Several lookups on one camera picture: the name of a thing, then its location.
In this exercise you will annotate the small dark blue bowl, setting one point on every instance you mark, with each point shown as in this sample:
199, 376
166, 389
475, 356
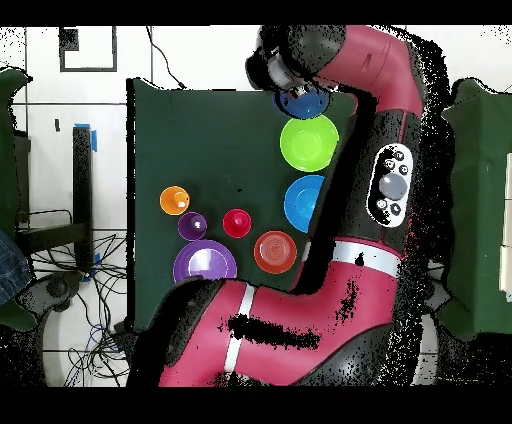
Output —
308, 106

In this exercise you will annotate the green bowl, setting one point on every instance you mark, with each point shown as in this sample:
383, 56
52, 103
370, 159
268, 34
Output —
310, 144

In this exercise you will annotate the large light blue bowl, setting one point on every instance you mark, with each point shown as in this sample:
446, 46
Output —
302, 204

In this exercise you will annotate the small orange bowl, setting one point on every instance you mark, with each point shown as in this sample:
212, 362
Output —
275, 252

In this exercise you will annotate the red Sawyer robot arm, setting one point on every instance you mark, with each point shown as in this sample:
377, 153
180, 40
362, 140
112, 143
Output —
300, 312

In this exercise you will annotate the dark green table cloth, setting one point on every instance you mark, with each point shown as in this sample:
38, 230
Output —
220, 140

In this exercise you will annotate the red cup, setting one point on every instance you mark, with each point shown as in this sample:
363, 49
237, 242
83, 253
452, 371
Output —
236, 223

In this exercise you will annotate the orange cup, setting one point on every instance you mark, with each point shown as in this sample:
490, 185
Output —
174, 200

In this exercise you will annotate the purple cup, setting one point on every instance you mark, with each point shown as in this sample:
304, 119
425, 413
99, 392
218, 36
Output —
192, 226

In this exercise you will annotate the purple bowl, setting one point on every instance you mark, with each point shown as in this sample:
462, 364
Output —
204, 262

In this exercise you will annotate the green clothed side table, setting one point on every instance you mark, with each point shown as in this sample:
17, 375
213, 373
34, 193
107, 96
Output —
8, 160
480, 200

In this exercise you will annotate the black equipment stand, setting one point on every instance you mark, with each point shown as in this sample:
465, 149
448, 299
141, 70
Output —
82, 180

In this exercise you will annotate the black power strip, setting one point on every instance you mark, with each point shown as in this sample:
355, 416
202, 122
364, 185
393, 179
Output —
120, 334

